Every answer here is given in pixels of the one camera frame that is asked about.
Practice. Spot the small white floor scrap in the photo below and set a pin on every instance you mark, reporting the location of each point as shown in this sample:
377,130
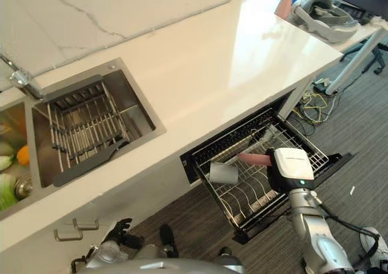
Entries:
352,191

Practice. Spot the chrome faucet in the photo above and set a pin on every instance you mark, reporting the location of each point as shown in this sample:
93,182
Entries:
25,84

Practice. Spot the green cabbage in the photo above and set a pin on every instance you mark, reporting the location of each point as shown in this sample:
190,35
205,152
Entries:
6,192

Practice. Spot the pink dish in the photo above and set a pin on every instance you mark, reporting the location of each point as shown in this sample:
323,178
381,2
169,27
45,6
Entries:
253,159

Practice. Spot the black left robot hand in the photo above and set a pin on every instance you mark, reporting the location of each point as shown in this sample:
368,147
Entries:
121,230

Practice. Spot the black dishwasher drawer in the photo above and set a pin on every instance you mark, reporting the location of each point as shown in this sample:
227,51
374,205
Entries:
333,162

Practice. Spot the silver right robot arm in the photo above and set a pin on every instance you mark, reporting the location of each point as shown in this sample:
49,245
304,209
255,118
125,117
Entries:
312,234

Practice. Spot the white desk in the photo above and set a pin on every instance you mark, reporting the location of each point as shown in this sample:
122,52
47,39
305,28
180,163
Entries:
357,58

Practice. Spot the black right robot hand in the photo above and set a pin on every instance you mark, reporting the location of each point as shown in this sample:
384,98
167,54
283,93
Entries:
292,165

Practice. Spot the steel sink strainer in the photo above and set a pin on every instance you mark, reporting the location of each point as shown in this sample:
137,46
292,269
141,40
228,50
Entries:
24,187

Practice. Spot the power strip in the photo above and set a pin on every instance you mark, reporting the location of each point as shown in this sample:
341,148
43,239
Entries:
321,84

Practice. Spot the white cup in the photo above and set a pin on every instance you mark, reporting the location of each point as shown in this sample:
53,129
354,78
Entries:
223,173

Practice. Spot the silver robot body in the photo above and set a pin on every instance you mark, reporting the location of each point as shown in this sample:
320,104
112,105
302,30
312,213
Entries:
160,263

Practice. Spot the dark robot foot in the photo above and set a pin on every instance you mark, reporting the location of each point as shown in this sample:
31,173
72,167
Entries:
225,252
168,239

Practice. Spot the orange fruit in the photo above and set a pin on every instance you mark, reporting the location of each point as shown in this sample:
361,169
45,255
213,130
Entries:
24,155

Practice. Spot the grey sink drain rack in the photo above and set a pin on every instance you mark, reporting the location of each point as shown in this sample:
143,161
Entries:
85,125

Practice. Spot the dark right robot foot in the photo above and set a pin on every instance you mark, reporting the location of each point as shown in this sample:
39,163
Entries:
225,252

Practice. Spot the steel sink basin with vegetables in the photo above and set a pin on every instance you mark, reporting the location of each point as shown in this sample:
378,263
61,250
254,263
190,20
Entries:
12,125

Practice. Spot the grey VR headset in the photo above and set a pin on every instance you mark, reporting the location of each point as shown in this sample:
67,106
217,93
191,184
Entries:
327,22

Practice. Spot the pale green bok choy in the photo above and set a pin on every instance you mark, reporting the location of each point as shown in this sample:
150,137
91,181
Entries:
6,163

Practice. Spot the black chair base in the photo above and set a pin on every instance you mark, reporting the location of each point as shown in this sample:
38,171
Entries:
379,58

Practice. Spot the dark left robot foot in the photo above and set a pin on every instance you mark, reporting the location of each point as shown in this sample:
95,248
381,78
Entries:
168,239

